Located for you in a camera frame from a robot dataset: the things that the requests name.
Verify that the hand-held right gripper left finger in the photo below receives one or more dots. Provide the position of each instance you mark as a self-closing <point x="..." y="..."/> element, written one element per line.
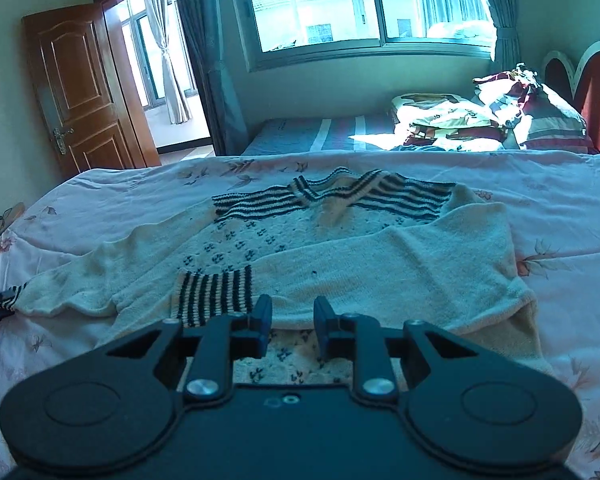
<point x="262" y="322"/>

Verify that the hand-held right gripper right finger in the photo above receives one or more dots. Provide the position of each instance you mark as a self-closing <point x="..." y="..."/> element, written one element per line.
<point x="323" y="327"/>

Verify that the white towel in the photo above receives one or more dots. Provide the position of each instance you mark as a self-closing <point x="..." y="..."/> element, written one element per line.
<point x="380" y="260"/>

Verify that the pile of clothes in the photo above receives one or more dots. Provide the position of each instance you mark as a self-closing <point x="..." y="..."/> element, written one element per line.
<point x="445" y="120"/>

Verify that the brown wooden door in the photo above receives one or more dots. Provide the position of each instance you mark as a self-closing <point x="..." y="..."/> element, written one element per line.
<point x="80" y="85"/>

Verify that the teal window curtain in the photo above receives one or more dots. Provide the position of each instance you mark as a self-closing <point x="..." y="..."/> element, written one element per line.
<point x="505" y="10"/>
<point x="215" y="85"/>

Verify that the white sheer curtain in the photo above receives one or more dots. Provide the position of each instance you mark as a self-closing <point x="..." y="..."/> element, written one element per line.
<point x="172" y="85"/>

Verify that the pink floral bed blanket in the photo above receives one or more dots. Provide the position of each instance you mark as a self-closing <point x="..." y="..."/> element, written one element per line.
<point x="570" y="200"/>

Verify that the striped pillow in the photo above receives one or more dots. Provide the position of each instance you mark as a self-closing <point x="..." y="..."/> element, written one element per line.
<point x="560" y="120"/>

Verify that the white bedding airing outside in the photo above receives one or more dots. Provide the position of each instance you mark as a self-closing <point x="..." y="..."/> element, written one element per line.
<point x="460" y="30"/>

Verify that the sliding glass window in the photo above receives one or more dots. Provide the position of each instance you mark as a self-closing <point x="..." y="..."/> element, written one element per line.
<point x="330" y="0"/>

